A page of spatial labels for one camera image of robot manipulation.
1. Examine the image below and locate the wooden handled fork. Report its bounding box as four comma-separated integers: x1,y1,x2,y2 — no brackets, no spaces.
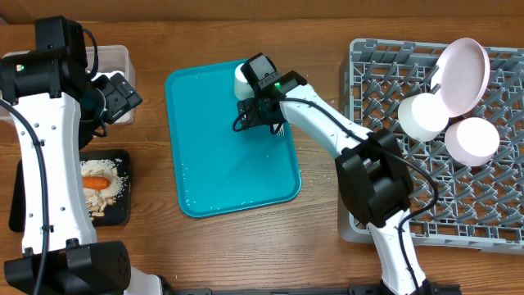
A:
276,124,285,136

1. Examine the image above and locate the orange carrot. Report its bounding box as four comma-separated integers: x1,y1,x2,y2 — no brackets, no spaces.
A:
83,176,111,190

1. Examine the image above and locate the white bowl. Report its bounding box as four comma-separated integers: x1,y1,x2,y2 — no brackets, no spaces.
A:
398,93,449,142
445,117,500,166

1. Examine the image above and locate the white round plate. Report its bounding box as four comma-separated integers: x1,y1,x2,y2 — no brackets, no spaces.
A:
431,38,490,118

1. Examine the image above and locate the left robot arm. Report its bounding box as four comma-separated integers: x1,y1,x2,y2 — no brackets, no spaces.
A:
1,16,169,294

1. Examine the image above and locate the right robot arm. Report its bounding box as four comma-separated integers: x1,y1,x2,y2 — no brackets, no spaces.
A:
233,53,428,294

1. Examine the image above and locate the grey dishwasher rack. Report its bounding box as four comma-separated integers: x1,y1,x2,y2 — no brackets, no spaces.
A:
340,39,523,254

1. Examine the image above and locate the white paper cup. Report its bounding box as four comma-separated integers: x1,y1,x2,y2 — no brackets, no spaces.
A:
233,64,254,100

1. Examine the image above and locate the clear plastic bin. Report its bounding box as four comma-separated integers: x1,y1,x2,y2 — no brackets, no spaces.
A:
1,45,136,125

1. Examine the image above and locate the teal serving tray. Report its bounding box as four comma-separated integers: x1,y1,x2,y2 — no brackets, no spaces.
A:
165,61,302,218

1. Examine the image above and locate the peanuts and rice pile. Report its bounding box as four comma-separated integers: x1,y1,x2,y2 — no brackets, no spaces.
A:
80,159,128,221

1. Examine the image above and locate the black tray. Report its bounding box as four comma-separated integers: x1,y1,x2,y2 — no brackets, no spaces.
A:
8,149,132,233

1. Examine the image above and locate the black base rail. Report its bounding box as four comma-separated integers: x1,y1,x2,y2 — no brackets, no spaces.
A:
164,283,462,295

